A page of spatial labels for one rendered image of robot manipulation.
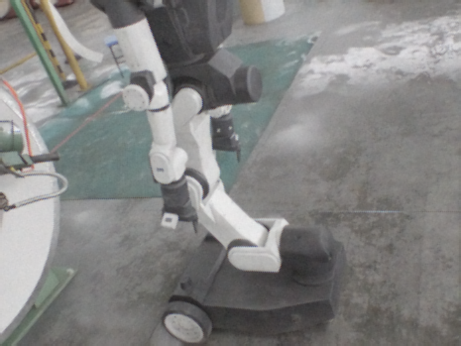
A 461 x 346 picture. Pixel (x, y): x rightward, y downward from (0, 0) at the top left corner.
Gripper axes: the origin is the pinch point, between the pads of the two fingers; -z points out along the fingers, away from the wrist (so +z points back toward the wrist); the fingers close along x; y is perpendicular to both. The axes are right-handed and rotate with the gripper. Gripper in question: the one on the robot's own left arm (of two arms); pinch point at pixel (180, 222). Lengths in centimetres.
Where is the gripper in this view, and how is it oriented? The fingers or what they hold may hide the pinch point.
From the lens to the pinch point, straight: 164.5
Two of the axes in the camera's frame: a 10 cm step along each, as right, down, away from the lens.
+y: -3.4, 5.6, -7.5
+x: -9.4, -1.3, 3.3
